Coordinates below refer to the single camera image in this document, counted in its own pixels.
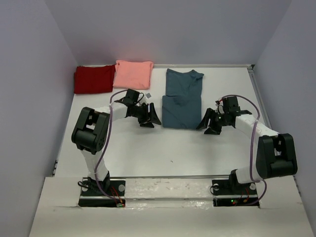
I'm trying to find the blue t-shirt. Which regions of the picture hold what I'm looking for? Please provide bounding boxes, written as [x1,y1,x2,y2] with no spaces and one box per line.
[162,69,204,130]

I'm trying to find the pink t-shirt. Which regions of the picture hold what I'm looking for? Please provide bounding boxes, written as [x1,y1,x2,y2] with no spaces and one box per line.
[113,60,154,90]

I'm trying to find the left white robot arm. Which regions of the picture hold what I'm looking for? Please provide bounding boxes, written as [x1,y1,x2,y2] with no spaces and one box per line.
[71,89,161,199]

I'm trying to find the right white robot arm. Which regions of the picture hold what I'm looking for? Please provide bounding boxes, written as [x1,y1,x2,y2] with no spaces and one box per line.
[196,95,298,190]

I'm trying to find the folded red t-shirt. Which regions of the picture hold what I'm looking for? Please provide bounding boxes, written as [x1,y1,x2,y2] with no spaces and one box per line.
[74,65,116,94]

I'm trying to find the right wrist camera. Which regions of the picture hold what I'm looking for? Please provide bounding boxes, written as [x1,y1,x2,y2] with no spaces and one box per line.
[215,99,225,115]

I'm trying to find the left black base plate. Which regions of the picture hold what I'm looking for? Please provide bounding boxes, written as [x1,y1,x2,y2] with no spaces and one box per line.
[77,177,126,208]

